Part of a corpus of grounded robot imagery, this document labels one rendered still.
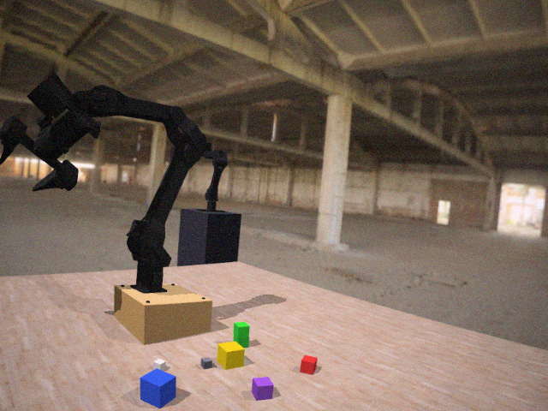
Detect blue cube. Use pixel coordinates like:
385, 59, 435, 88
140, 368, 176, 408

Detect red block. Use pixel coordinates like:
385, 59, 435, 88
300, 355, 318, 375

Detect purple block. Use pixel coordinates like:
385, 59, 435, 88
252, 377, 274, 401

